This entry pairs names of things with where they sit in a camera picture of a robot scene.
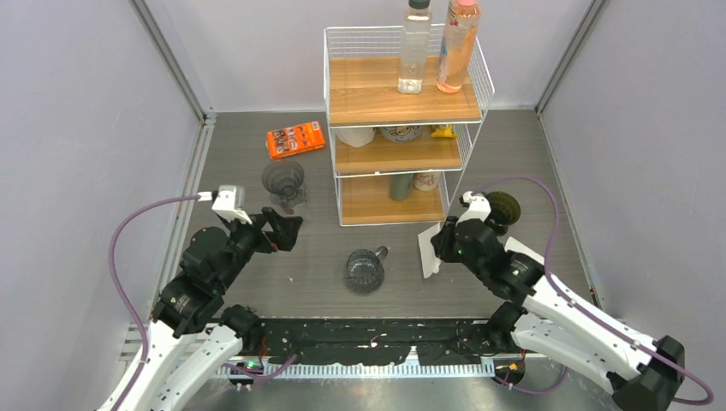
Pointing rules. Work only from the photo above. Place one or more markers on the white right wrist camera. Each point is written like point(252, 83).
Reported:
point(477, 207)

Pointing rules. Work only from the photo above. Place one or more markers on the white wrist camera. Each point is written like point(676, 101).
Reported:
point(228, 204)
point(477, 207)

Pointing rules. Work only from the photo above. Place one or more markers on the white wire wooden shelf rack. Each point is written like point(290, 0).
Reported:
point(360, 90)

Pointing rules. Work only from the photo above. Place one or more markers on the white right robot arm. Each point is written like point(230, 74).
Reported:
point(540, 313)

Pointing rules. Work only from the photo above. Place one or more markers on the grey metal can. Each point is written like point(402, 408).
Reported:
point(401, 186)

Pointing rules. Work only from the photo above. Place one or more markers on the pink drink bottle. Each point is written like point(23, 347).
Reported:
point(459, 37)

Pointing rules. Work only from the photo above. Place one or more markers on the orange snack box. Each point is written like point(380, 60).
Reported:
point(295, 140)

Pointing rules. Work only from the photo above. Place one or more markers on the yellow snack packet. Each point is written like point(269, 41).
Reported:
point(444, 131)

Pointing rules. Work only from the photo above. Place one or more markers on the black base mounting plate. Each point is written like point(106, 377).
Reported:
point(375, 341)

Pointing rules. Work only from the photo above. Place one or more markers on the dark green dripper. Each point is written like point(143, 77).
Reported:
point(505, 211)

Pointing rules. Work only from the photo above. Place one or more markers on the smoky glass mug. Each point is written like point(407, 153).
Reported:
point(364, 270)

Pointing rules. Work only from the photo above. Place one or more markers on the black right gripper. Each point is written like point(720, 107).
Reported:
point(443, 240)

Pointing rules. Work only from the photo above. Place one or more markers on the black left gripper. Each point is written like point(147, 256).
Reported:
point(286, 230)

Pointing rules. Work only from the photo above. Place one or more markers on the white cup on shelf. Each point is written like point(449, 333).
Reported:
point(356, 137)

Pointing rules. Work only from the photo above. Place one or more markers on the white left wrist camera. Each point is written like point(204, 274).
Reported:
point(228, 204)

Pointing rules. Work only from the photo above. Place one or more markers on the printed ceramic bowl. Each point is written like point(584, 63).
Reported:
point(401, 134)

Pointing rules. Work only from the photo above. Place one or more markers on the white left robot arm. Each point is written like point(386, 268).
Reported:
point(191, 334)

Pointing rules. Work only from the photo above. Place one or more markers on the white printed cup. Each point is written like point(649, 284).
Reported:
point(427, 181)

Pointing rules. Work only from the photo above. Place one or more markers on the clear water bottle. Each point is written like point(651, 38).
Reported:
point(414, 47)

